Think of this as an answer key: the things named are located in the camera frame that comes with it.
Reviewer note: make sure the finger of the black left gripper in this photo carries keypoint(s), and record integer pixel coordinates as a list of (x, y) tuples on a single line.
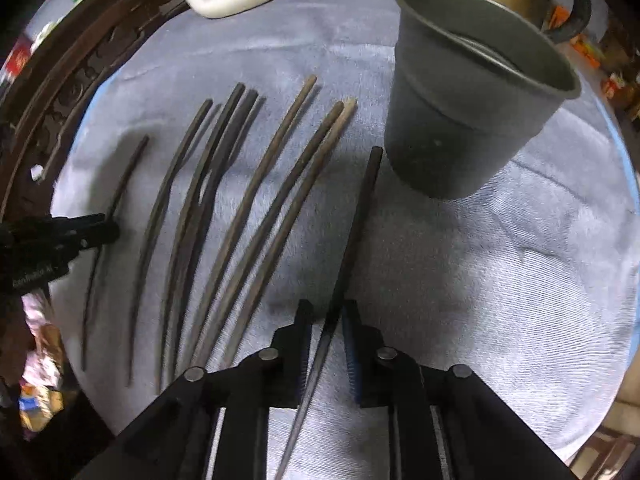
[(72, 244), (89, 224)]

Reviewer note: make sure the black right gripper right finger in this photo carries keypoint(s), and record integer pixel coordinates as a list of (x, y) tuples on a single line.
[(442, 424)]

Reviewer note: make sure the dark grey utensil holder cup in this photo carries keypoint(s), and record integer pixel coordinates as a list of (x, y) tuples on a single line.
[(473, 83)]

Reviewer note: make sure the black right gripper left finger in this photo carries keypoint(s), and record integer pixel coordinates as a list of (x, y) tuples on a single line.
[(213, 425)]

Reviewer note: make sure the dark wooden chopstick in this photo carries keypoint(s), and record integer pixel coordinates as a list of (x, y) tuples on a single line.
[(333, 314)]

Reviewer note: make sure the grey table cloth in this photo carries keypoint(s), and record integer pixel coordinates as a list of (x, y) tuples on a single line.
[(532, 281)]

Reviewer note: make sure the dark carved wooden chair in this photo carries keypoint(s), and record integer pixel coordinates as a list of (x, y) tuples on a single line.
[(42, 112)]

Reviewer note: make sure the thin dark chopstick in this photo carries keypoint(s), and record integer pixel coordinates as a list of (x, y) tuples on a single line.
[(111, 209)]

